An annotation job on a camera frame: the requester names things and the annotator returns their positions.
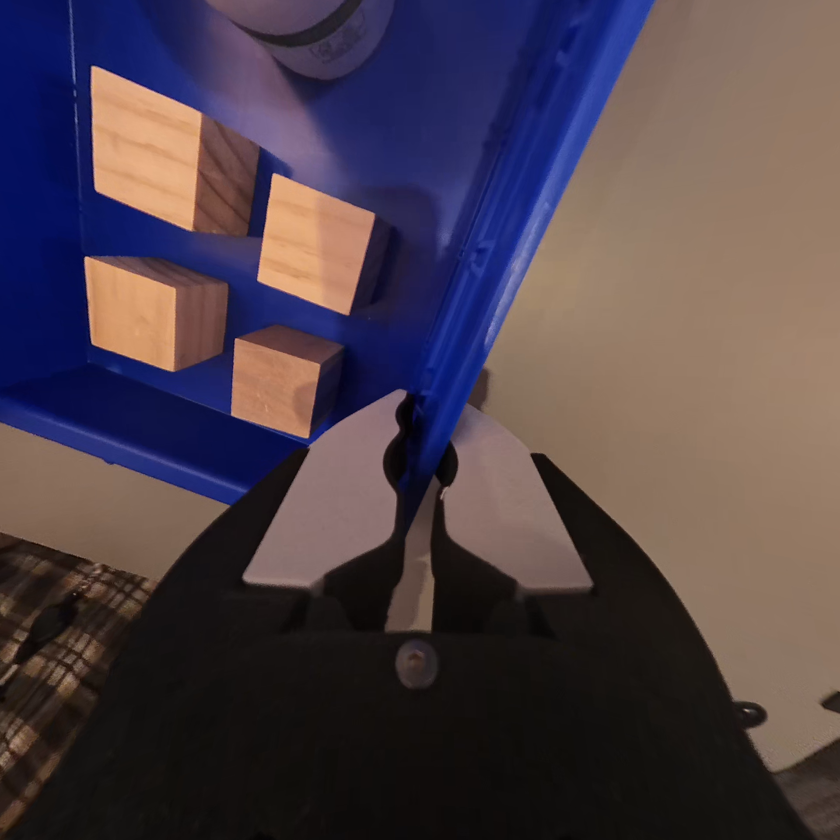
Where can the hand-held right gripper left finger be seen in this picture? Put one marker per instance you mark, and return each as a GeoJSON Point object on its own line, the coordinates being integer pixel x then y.
{"type": "Point", "coordinates": [328, 512]}

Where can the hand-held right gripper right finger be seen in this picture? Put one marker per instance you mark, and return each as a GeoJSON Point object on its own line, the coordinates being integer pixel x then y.
{"type": "Point", "coordinates": [512, 525]}

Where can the wooden cube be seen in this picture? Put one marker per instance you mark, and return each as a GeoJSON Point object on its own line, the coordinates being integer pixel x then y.
{"type": "Point", "coordinates": [144, 144]}
{"type": "Point", "coordinates": [308, 243]}
{"type": "Point", "coordinates": [269, 380]}
{"type": "Point", "coordinates": [131, 308]}

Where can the blue plastic bin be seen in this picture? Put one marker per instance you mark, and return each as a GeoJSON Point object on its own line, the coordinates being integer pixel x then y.
{"type": "Point", "coordinates": [426, 131]}

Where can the white paper cup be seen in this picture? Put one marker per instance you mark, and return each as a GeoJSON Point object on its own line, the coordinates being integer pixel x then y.
{"type": "Point", "coordinates": [308, 52]}

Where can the black round clip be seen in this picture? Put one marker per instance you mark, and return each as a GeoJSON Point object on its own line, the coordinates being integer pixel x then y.
{"type": "Point", "coordinates": [49, 623]}

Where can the round table grommet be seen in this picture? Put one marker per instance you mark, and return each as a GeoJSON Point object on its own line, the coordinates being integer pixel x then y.
{"type": "Point", "coordinates": [751, 714]}

